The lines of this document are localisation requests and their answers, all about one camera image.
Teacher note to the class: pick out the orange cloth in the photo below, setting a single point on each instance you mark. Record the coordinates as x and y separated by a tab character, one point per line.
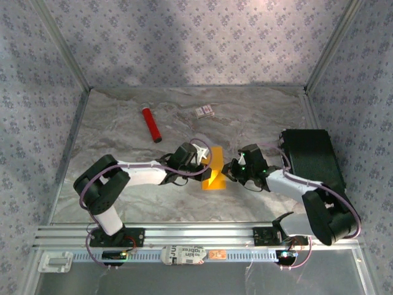
218	159

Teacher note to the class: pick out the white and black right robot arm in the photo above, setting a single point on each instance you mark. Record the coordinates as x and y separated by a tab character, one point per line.
288	187

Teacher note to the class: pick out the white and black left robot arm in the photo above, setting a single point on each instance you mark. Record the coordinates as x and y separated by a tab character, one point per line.
144	176

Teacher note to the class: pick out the red glitter tube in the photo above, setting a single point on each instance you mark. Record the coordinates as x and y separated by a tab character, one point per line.
151	123

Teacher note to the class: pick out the small card box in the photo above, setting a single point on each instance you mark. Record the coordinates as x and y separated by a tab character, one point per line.
204	111

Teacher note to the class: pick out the black hard case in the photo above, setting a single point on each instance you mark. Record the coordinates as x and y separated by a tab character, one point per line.
310	147

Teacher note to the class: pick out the orange label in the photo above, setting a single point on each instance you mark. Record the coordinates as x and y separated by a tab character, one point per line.
217	254

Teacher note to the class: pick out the newspaper wrapped roll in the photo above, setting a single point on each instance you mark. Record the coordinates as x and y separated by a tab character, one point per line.
184	255

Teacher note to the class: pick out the black right controller board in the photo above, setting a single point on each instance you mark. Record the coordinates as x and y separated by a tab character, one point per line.
285	256

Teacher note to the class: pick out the black controller board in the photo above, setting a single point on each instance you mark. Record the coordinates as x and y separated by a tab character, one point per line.
285	256
113	255

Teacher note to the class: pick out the clear acrylic panel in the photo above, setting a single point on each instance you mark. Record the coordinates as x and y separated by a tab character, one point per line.
199	279

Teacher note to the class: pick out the black left controller board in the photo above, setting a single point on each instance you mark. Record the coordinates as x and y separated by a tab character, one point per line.
113	255

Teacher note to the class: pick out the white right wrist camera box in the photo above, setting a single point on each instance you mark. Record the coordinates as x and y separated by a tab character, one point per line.
242	160

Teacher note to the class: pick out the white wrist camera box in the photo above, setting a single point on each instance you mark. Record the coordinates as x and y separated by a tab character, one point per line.
242	160
202	153

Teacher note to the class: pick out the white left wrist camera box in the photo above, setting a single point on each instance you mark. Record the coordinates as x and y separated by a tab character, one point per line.
202	153

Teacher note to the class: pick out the aluminium mounting rail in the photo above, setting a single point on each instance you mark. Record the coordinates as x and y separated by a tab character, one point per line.
199	235

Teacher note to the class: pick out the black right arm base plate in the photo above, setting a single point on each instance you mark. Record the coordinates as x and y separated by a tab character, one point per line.
261	236

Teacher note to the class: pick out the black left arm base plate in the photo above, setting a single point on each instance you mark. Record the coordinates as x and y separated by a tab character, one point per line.
138	236

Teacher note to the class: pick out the aluminium frame post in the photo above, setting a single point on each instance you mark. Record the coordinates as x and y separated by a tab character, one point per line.
63	46
332	46

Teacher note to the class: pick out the white plastic bracket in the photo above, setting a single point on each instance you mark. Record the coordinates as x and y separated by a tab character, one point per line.
56	261

